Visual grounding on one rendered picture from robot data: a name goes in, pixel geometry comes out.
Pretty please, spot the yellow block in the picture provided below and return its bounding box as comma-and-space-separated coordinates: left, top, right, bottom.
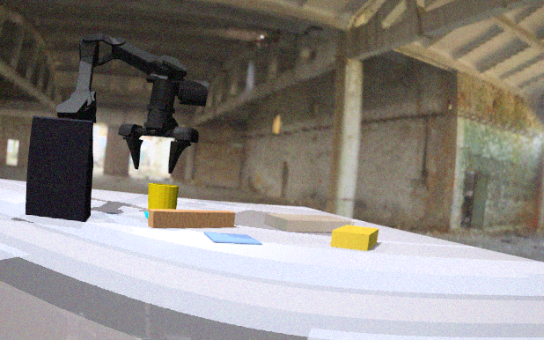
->
330, 225, 379, 251

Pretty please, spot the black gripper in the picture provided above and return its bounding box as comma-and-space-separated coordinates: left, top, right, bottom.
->
118, 100, 199, 174

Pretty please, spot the beige flat block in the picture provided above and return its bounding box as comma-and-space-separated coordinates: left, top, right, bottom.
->
264, 213, 355, 233

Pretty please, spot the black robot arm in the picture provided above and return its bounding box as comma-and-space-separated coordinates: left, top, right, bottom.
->
56, 33, 210, 123

